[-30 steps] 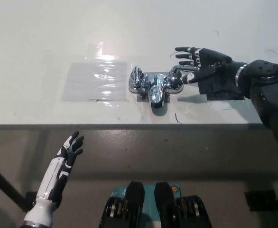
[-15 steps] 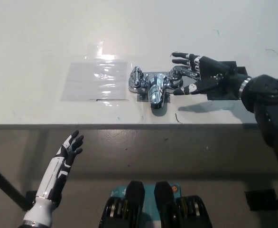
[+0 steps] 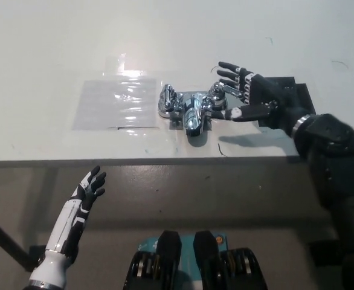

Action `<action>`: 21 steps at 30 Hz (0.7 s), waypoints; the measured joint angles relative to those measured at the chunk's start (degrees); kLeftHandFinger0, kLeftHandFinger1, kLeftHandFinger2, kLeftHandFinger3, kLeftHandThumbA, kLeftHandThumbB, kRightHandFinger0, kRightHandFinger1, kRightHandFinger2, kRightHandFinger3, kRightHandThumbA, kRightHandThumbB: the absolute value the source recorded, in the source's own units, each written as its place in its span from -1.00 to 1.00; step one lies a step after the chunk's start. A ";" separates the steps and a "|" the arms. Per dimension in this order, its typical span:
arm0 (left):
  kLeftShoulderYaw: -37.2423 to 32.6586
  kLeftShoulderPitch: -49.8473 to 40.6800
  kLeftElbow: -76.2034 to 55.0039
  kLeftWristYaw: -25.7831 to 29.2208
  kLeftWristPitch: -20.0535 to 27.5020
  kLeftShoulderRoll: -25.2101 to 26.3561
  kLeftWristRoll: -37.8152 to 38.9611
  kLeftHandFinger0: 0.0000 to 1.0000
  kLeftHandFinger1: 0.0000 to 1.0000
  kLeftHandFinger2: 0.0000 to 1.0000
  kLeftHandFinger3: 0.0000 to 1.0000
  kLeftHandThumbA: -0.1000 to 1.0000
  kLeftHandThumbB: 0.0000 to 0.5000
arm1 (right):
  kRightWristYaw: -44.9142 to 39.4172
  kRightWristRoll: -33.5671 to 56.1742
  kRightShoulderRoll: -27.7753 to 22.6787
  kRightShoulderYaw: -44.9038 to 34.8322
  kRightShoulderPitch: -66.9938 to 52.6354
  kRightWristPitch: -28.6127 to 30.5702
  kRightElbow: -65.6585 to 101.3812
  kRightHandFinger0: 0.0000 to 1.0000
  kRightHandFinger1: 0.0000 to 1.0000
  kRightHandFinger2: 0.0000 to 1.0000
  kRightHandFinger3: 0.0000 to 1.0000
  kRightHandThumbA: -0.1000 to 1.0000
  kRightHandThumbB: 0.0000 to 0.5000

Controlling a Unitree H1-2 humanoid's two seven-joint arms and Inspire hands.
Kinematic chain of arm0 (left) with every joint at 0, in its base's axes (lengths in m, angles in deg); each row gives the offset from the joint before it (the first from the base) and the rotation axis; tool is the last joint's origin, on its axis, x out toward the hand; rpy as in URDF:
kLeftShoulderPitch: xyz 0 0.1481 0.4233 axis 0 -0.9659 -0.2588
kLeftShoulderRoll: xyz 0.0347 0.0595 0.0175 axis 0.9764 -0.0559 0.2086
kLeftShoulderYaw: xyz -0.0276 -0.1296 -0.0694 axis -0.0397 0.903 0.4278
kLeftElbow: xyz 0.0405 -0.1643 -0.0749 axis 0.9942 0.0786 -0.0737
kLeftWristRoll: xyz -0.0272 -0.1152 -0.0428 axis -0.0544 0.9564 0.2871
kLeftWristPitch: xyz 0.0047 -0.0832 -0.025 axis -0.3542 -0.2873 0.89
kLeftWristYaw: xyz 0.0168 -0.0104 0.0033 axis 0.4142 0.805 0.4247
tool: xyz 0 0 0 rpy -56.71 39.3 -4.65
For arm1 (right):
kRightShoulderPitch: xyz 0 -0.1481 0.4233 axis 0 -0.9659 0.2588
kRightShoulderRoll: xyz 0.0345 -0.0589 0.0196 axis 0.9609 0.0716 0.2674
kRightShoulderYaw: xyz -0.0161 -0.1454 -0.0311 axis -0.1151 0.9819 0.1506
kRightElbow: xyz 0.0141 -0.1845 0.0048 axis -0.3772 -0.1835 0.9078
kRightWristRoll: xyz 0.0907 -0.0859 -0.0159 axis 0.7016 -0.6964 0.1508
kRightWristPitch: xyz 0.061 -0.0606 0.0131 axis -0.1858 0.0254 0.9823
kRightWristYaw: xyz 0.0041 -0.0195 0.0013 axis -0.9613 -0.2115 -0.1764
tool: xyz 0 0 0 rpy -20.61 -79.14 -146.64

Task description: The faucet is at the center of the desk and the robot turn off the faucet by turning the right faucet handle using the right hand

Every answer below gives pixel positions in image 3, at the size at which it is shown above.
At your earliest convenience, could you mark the clear plastic sheet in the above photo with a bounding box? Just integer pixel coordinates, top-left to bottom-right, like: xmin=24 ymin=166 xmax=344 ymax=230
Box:
xmin=71 ymin=53 xmax=160 ymax=131

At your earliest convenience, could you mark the chrome short faucet handle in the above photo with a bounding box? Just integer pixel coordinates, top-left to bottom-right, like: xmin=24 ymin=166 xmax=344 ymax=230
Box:
xmin=158 ymin=83 xmax=178 ymax=112

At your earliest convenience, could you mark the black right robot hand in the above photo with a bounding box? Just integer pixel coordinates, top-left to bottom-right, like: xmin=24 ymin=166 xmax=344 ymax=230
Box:
xmin=216 ymin=60 xmax=305 ymax=135

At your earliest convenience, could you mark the chrome faucet body with spout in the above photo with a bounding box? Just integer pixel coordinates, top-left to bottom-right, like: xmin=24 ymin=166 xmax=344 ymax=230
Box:
xmin=156 ymin=90 xmax=228 ymax=138

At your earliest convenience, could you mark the chrome lever faucet handle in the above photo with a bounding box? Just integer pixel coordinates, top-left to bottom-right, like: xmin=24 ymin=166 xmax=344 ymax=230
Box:
xmin=208 ymin=81 xmax=242 ymax=103

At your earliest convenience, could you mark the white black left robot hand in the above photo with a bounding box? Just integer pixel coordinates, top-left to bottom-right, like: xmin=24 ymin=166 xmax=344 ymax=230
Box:
xmin=45 ymin=164 xmax=108 ymax=260

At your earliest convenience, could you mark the black diagonal table leg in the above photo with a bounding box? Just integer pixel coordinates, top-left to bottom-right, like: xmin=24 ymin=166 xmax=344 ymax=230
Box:
xmin=0 ymin=210 xmax=35 ymax=270

